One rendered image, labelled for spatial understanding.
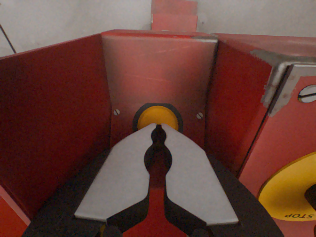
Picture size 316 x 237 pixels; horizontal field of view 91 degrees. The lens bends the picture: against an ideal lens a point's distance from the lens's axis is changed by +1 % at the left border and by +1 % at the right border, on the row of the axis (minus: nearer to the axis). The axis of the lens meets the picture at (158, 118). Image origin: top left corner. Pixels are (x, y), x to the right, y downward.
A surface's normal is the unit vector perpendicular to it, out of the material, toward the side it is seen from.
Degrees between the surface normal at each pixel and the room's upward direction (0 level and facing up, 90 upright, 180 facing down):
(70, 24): 0
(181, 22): 1
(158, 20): 2
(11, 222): 90
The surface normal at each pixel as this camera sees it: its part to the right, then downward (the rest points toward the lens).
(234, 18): -0.02, 0.54
